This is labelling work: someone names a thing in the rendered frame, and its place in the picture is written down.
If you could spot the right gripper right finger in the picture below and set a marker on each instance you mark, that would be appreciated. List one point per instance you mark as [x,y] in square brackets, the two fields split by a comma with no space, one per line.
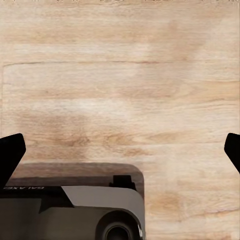
[232,149]

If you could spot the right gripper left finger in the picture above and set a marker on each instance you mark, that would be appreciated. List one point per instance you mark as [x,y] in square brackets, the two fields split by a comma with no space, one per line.
[12,150]

